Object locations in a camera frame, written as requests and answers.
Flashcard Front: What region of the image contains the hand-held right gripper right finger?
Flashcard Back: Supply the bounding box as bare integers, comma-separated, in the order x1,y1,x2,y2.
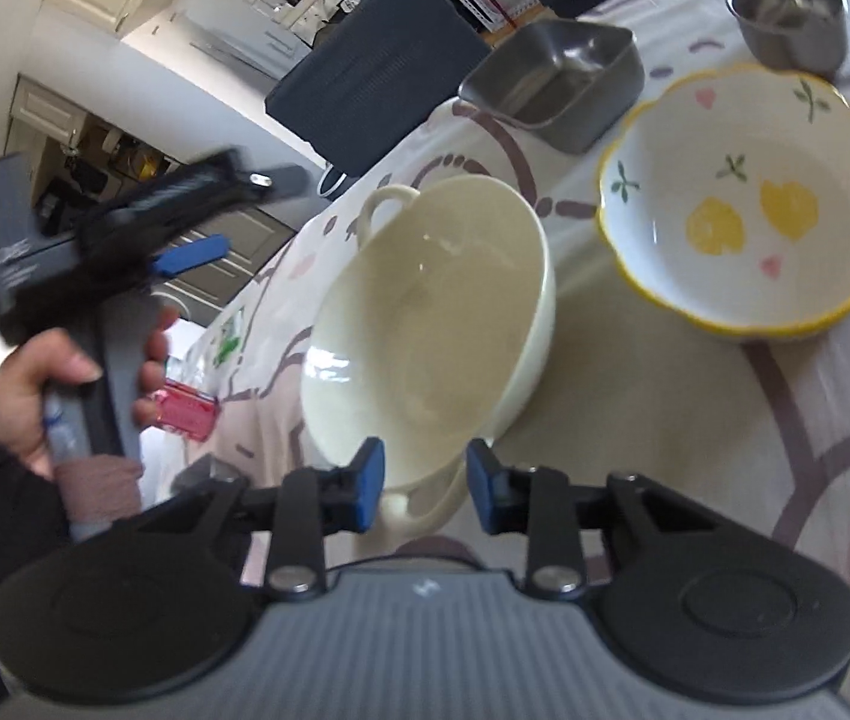
465,439,722,597

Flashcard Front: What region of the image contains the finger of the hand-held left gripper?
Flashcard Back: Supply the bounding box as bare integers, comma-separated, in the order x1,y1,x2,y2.
233,163,307,202
149,235,229,276

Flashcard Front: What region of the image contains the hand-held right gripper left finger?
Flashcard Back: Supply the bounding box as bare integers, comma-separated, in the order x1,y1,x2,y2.
136,437,386,597

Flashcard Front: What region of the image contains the cream bowl with handles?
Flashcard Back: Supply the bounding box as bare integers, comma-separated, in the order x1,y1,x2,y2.
297,178,557,541

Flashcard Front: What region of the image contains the square stainless steel dish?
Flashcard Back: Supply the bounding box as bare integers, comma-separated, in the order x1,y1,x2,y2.
458,19,647,155

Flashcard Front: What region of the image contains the floral bowl with yellow rim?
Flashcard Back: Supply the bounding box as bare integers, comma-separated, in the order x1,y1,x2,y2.
596,64,850,342

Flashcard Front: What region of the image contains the round stainless steel bowl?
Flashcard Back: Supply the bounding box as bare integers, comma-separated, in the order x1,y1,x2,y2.
725,0,849,80

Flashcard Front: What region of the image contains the person's left hand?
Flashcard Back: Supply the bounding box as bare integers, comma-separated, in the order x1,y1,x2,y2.
0,306,180,482

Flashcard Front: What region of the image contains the grey kitchen cabinet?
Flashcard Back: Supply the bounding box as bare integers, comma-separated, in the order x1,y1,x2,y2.
146,202,298,316

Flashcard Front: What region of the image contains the green packet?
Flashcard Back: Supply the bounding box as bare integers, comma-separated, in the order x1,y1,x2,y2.
211,315,247,362

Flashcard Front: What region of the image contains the red drink can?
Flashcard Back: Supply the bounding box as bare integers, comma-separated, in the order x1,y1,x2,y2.
151,381,216,443

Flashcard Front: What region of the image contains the bear print tablecloth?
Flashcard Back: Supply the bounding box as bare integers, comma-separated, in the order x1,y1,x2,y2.
168,0,850,661

